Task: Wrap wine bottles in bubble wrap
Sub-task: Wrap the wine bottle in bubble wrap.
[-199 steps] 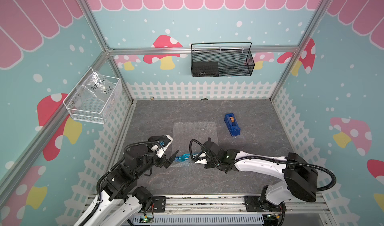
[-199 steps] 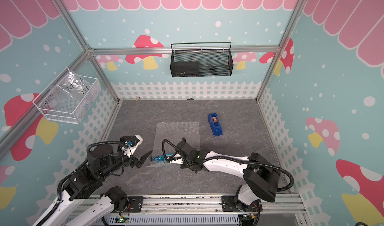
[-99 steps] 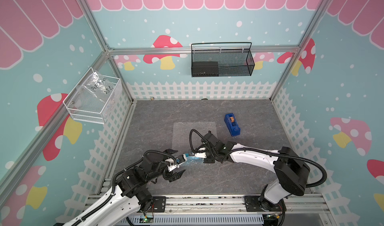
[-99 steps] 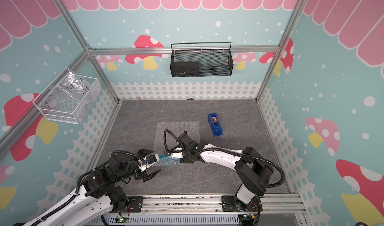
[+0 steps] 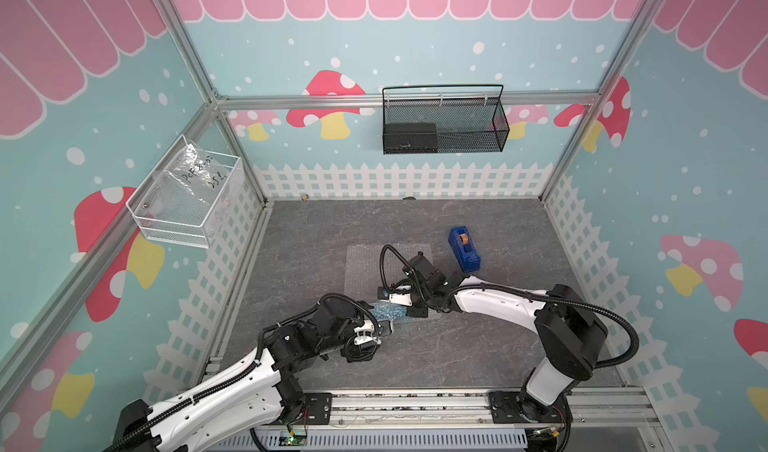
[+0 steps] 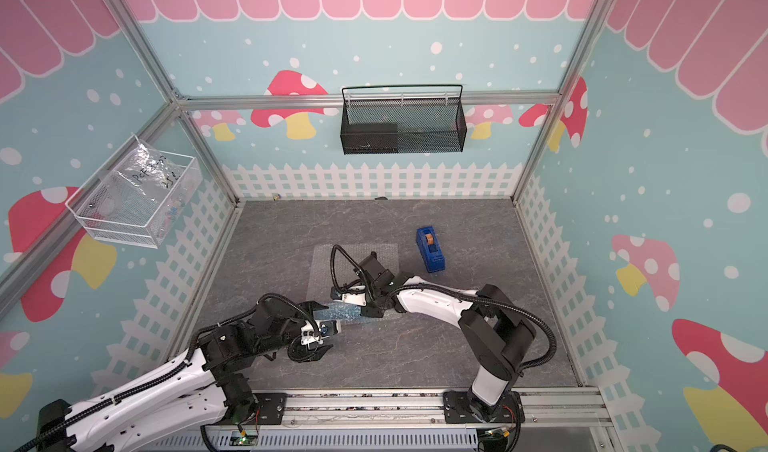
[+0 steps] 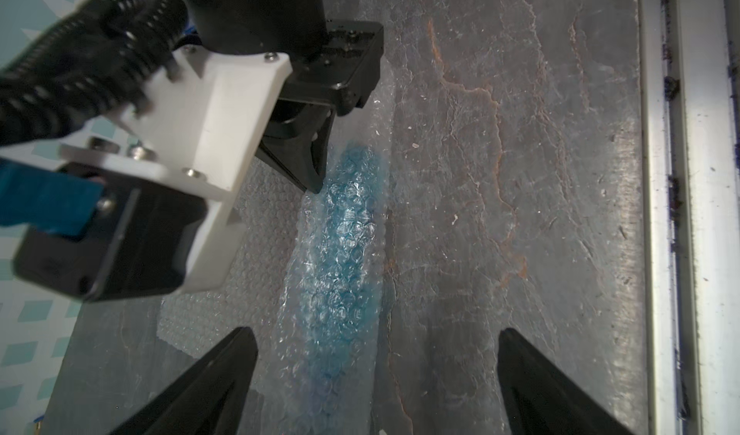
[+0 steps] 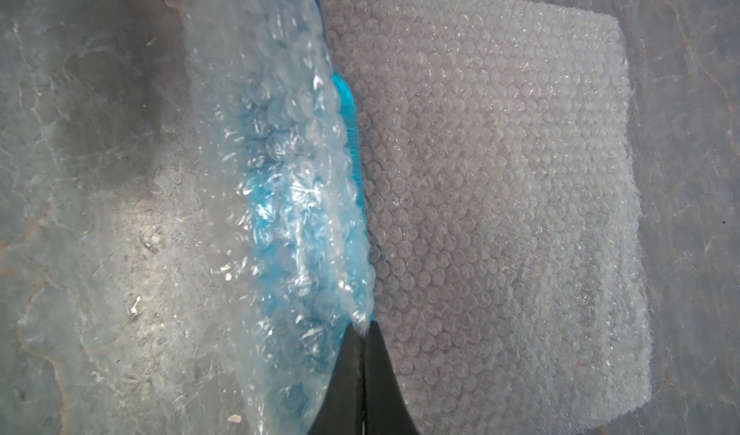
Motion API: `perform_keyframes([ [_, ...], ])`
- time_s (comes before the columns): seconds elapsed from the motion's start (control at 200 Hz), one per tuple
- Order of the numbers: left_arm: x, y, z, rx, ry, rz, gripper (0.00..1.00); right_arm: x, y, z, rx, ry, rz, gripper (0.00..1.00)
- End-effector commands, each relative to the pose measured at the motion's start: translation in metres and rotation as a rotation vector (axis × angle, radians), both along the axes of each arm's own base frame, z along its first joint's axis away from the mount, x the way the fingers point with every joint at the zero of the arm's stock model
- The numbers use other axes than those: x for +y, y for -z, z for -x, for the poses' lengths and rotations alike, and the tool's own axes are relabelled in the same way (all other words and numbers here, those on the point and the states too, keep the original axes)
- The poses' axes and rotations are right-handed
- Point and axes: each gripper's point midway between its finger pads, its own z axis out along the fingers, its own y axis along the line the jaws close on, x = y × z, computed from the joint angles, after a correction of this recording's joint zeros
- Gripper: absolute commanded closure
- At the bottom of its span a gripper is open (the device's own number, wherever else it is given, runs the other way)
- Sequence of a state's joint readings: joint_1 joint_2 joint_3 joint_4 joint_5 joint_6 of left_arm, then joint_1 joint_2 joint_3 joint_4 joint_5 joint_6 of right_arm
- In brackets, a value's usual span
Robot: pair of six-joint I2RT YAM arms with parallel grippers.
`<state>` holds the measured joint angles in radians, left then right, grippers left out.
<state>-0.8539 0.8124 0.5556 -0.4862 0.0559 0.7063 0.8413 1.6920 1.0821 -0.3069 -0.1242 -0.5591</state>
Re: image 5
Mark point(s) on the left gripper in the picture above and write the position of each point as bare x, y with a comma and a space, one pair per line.
359, 354

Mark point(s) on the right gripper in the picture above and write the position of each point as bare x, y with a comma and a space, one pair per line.
415, 313

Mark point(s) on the blue glass bottle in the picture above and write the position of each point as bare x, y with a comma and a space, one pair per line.
391, 316

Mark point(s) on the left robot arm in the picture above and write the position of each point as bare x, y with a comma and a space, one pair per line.
259, 389

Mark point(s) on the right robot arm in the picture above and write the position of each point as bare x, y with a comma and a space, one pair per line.
577, 337

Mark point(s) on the blue tape dispenser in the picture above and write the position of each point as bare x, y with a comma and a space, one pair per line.
464, 249

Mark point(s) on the black box in basket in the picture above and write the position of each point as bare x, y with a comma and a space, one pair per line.
410, 138

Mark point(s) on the clear plastic bag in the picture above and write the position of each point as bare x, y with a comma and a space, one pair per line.
187, 188

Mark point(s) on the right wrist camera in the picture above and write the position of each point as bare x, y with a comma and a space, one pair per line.
401, 298

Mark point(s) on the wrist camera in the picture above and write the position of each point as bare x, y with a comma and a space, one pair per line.
365, 337
401, 298

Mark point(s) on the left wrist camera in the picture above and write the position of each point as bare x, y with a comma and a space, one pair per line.
365, 337

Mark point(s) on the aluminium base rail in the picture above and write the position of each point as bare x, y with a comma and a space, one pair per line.
587, 419

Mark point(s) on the black wire mesh basket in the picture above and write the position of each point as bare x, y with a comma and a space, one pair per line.
468, 118

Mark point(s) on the white wire mesh basket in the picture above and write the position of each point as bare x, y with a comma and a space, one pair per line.
198, 236

